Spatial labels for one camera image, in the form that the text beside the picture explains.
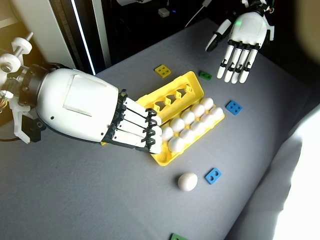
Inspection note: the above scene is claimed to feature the yellow four-hole square block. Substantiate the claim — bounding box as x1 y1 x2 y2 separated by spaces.
153 64 172 79

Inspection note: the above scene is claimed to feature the white light strip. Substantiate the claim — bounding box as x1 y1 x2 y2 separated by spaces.
70 0 97 76

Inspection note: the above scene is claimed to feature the white toy egg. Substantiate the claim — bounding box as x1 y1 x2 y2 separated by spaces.
177 172 199 192
168 136 186 153
179 128 197 143
180 110 196 125
161 126 175 141
191 103 206 117
199 97 215 110
199 113 216 127
190 121 207 136
209 106 225 121
169 117 186 133

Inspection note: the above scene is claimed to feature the yellow egg carton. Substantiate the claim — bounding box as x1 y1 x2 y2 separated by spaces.
100 70 226 167

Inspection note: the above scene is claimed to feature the white cloth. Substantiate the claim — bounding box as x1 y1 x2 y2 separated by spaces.
223 103 320 240

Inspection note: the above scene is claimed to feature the blue two-hole block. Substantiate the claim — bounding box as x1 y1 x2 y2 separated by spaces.
204 167 223 185

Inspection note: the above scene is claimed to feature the green two-hole block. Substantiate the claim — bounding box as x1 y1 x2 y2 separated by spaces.
198 70 213 81

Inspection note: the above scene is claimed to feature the blue four-hole square block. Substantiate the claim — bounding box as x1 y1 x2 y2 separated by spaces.
225 100 243 116

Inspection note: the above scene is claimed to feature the grey table cloth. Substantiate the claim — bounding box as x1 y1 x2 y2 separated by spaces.
0 17 320 240

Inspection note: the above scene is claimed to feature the white device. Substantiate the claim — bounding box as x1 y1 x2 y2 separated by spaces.
116 0 153 6

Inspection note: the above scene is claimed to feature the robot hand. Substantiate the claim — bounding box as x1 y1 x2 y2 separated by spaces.
35 67 164 155
205 11 269 85

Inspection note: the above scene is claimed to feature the white cable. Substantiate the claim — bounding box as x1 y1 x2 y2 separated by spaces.
184 0 213 28

